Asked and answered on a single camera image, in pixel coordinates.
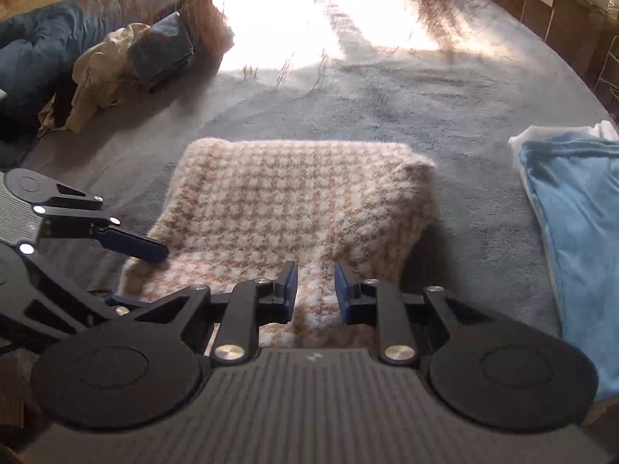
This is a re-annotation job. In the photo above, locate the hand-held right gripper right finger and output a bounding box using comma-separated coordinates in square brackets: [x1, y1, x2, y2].
[333, 263, 494, 367]

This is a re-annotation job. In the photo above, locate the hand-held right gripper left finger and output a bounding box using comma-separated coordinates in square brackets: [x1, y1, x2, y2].
[133, 260, 299, 367]

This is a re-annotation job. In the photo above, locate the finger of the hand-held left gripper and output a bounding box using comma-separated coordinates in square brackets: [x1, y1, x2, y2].
[31, 181, 170, 264]
[0, 242, 150, 345]

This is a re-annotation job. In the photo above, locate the beige houndstooth knit cardigan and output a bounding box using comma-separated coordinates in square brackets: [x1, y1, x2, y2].
[118, 138, 441, 349]

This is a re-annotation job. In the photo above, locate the cream garment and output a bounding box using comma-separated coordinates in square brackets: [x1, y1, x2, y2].
[38, 23, 150, 137]

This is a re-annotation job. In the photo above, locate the blue duvet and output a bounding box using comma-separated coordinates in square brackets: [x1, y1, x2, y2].
[0, 0, 104, 165]

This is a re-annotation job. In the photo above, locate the light blue folded garment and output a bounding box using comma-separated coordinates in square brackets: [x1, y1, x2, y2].
[520, 138, 619, 402]

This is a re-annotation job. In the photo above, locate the white folded garment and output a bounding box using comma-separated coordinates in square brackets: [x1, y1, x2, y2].
[508, 120, 619, 339]

